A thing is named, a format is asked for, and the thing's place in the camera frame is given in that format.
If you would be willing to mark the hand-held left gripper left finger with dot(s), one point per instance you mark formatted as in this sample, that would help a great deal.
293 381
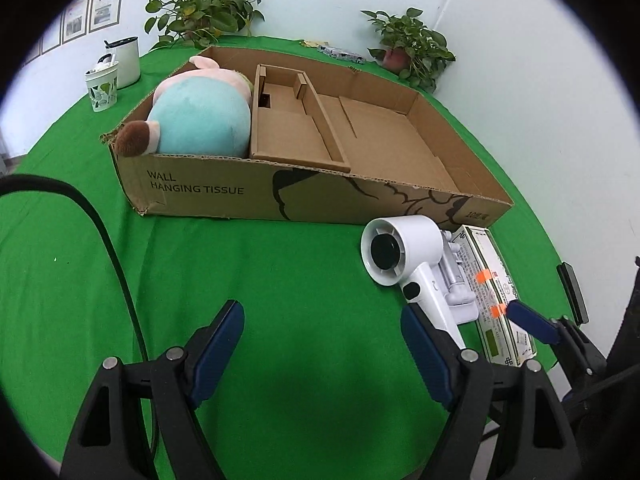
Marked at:
220 340

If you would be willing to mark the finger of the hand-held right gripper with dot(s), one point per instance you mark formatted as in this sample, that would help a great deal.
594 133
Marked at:
572 290
530 321

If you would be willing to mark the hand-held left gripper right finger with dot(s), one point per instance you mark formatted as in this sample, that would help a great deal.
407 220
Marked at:
425 355

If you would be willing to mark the white and green medicine box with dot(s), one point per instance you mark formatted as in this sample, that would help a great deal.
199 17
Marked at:
500 345

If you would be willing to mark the white hair dryer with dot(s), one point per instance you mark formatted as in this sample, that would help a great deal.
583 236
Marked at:
415 245

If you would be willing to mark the large cardboard box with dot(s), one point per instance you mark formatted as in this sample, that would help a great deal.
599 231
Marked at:
225 195

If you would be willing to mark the narrow brown cardboard box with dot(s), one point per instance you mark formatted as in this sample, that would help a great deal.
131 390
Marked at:
285 135

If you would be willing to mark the pink and teal plush pig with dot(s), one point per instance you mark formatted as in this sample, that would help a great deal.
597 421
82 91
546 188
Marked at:
200 115

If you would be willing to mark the leaf patterned white cup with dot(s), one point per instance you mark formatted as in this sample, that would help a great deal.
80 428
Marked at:
102 90

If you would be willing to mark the potted plant in red pot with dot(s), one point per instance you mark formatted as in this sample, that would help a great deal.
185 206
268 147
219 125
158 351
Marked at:
415 45

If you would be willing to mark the white canister with black lid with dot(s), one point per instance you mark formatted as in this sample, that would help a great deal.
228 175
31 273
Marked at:
127 62

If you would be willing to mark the pink patterned packet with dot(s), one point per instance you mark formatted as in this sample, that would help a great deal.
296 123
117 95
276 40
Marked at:
340 53

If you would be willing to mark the yellow cloth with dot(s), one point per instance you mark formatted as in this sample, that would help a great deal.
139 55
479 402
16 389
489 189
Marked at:
315 43

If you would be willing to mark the bushy green potted plant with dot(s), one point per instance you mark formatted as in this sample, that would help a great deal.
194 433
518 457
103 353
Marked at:
205 5

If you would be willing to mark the wall of framed certificates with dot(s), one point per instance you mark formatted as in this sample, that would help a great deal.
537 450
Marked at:
105 5

